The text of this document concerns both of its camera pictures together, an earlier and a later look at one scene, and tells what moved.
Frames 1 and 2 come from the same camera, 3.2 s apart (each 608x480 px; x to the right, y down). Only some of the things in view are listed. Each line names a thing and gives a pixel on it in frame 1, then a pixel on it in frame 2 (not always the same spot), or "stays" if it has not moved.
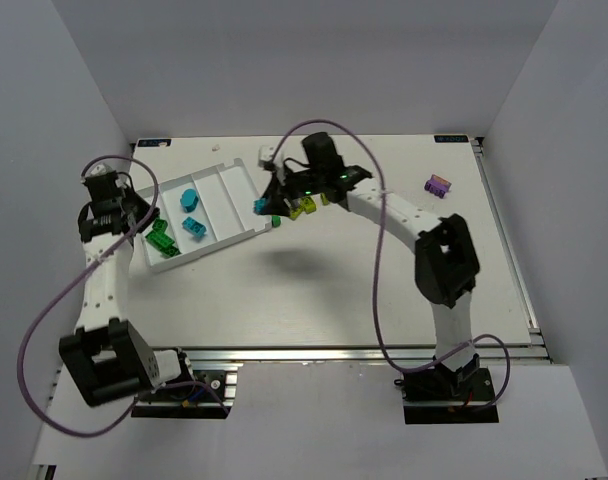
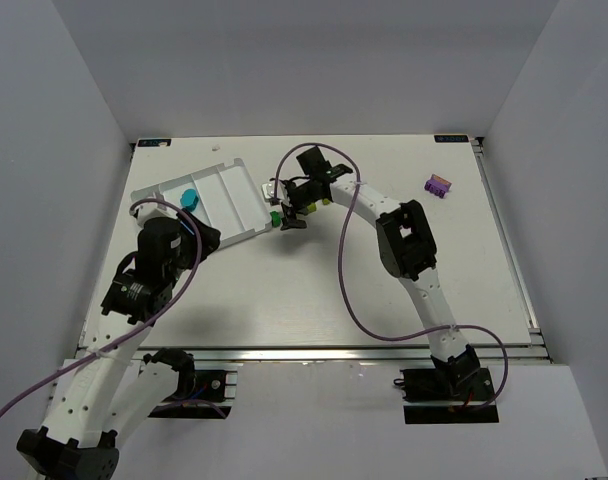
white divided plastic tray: x=201 y=213 stays
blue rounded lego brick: x=189 y=200 stays
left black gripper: x=139 y=213 to x=204 y=236
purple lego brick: x=437 y=185 stays
